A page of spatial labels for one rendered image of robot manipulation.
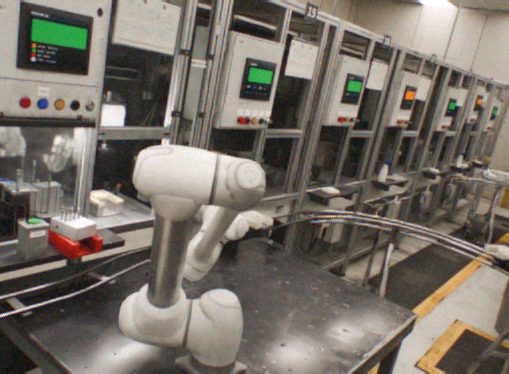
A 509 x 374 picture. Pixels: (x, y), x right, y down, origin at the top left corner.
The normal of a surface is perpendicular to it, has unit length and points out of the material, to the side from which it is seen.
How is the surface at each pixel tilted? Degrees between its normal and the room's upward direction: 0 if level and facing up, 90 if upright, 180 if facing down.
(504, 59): 90
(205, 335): 84
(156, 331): 111
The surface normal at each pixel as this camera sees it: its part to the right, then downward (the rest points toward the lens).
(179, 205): -0.01, 0.71
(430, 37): -0.61, 0.09
